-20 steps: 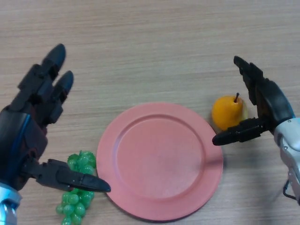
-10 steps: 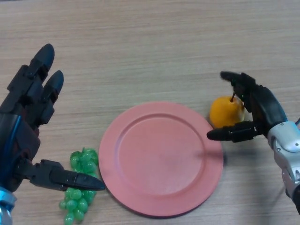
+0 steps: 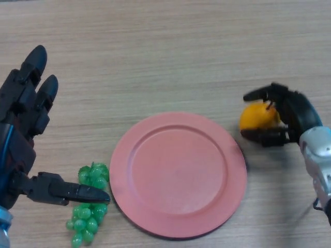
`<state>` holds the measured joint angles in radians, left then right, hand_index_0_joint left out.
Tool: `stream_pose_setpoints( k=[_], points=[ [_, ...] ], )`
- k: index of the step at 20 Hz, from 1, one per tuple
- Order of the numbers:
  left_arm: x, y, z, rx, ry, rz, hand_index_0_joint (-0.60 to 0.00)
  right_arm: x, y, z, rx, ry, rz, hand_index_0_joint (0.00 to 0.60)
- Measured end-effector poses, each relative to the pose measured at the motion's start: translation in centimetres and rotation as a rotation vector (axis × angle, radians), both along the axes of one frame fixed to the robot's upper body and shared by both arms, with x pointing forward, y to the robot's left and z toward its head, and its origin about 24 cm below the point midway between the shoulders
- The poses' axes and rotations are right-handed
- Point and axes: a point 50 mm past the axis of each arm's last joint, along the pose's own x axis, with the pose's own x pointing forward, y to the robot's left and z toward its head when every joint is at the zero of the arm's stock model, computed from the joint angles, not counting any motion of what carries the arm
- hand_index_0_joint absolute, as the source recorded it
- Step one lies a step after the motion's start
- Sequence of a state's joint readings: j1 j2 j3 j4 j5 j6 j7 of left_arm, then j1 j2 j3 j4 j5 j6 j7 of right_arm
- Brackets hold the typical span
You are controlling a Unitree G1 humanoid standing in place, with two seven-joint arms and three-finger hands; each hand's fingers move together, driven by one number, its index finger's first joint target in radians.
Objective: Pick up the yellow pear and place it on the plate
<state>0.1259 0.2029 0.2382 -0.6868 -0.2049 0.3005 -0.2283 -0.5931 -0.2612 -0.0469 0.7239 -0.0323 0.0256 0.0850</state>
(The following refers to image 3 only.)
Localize pink round plate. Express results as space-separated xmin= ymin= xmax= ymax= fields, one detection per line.
xmin=109 ymin=111 xmax=248 ymax=239

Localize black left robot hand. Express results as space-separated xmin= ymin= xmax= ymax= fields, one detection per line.
xmin=0 ymin=44 xmax=111 ymax=210

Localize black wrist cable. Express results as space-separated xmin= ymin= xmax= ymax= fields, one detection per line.
xmin=312 ymin=197 xmax=324 ymax=211

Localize green grape bunch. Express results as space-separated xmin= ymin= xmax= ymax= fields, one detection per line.
xmin=65 ymin=161 xmax=110 ymax=248

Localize yellow pear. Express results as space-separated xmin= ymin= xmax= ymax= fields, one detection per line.
xmin=239 ymin=101 xmax=281 ymax=132

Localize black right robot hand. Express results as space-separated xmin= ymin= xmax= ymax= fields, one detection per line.
xmin=240 ymin=82 xmax=324 ymax=148

